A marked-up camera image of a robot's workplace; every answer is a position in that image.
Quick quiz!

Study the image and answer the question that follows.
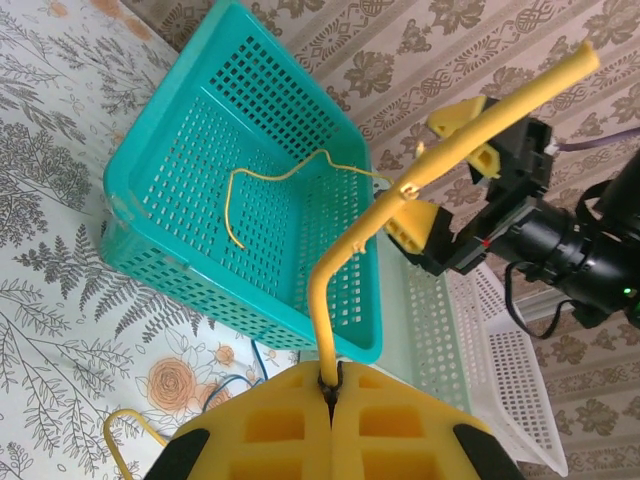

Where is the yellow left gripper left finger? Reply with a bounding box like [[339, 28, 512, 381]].
[[142, 362, 334, 480]]

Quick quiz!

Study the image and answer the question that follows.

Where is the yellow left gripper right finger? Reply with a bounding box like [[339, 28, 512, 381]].
[[329, 362, 524, 480]]

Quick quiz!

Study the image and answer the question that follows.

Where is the thin dark blue cable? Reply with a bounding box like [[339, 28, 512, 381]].
[[207, 339, 269, 406]]

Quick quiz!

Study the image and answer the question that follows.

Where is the thin yellow cable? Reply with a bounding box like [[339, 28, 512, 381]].
[[223, 149, 394, 250], [103, 40, 601, 480]]

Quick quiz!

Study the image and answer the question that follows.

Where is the mint green plastic basket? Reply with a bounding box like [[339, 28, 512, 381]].
[[298, 239, 494, 419]]

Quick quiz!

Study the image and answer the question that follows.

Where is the white plastic mesh basket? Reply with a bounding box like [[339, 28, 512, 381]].
[[447, 259, 571, 476]]

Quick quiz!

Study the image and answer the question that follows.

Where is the teal plastic mesh basket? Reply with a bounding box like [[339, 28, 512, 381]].
[[98, 0, 384, 364]]

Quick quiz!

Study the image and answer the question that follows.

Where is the floral table cloth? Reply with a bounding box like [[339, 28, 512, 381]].
[[0, 0, 321, 480]]

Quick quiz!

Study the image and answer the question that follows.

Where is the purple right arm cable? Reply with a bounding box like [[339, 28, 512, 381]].
[[554, 127, 640, 154]]

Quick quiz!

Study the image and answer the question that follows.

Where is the thin black wrist wire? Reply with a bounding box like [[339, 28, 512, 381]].
[[503, 259, 569, 341]]

